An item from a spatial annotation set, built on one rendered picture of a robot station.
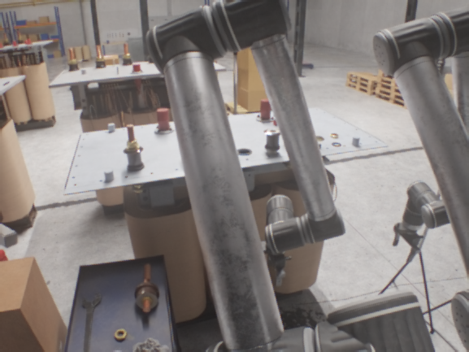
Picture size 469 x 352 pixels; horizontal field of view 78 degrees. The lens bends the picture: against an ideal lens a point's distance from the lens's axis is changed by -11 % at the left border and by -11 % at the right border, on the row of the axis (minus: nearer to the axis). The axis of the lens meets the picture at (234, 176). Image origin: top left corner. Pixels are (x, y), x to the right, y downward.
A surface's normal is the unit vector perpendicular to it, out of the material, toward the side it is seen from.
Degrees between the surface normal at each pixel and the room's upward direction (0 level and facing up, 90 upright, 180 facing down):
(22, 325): 90
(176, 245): 90
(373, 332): 44
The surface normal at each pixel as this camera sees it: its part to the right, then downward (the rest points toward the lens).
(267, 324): 0.42, -0.32
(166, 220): 0.32, 0.44
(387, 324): -0.23, -0.48
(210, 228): -0.42, -0.12
